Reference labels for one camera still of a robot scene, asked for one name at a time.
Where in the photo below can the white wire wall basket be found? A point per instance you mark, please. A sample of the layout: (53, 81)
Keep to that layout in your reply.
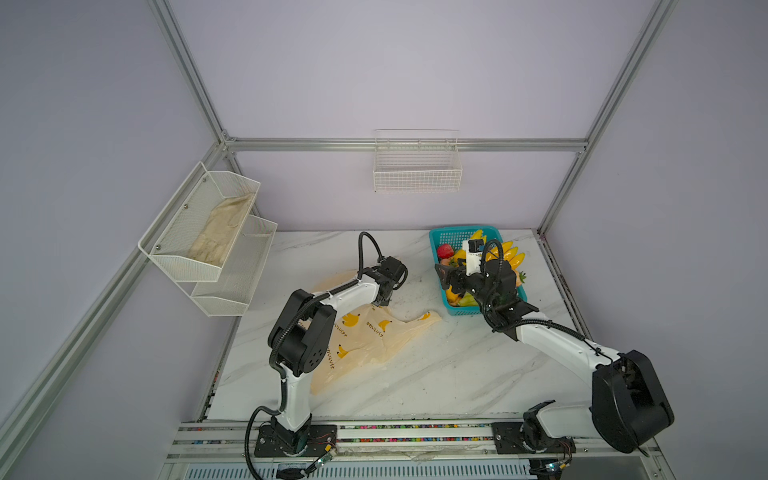
(416, 161)

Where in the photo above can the small yellow fake banana bunch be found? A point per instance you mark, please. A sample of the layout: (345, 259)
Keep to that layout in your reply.
(460, 255)

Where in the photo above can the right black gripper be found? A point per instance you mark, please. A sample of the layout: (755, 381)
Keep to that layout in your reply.
(457, 275)

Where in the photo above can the white mesh lower shelf bin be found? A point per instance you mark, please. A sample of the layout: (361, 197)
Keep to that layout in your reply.
(232, 293)

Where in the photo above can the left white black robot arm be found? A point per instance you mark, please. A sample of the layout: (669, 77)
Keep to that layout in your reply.
(301, 336)

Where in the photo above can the beige cloth in bin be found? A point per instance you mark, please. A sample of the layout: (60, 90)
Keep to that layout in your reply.
(213, 244)

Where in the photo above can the white mesh shelf bin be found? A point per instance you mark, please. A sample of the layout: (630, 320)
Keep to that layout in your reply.
(232, 293)
(169, 240)

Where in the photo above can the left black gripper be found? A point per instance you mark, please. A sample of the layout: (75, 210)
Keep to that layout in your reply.
(384, 303)

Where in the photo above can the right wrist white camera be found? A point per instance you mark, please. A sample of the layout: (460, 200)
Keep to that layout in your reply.
(474, 256)

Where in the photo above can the cream banana print plastic bag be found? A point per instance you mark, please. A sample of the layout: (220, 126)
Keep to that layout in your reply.
(368, 335)

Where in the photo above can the large yellow fake banana bunch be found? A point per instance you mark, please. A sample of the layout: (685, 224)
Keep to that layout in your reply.
(508, 251)

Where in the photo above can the white mesh upper shelf bin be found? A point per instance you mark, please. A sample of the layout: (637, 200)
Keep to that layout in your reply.
(169, 240)

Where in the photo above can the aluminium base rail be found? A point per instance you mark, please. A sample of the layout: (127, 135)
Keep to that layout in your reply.
(400, 449)

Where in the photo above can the teal plastic fruit basket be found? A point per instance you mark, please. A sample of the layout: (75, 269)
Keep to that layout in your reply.
(465, 304)

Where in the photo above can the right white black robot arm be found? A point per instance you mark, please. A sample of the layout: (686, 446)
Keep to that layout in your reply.
(627, 405)

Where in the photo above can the red fake strawberry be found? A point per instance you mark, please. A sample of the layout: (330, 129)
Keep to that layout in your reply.
(445, 251)

